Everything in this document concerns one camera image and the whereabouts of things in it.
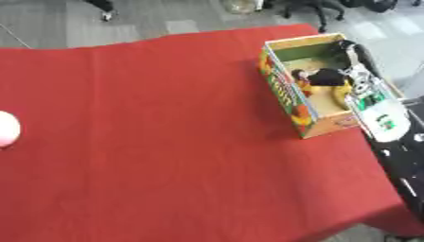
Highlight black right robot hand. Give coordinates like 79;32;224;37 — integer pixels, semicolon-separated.
306;39;384;87

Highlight tan cardboard box green inside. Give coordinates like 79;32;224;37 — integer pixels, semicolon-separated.
256;32;406;140

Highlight yellow toy banana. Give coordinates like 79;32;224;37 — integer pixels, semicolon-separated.
327;79;357;112

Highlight small orange and dark toy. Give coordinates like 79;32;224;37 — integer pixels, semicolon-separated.
290;68;315;97

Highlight black office chair base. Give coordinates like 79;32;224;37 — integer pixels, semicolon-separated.
279;0;348;34

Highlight pale bag on floor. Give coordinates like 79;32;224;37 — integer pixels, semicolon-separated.
220;0;262;15

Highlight person's foot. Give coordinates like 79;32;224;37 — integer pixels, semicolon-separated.
80;0;119;23

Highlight white pink ball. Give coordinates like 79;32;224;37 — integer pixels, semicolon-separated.
0;110;24;148

